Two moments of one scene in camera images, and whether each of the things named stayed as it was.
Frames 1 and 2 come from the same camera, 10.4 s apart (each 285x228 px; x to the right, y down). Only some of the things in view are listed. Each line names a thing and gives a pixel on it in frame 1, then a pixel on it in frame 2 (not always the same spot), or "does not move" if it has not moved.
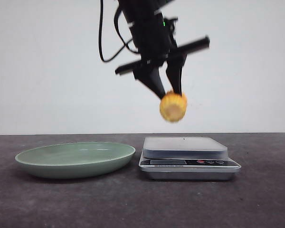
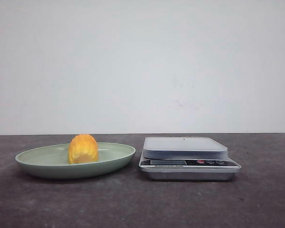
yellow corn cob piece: (173, 106) -> (82, 148)
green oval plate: (76, 160) does not move
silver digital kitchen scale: (186, 158) does not move
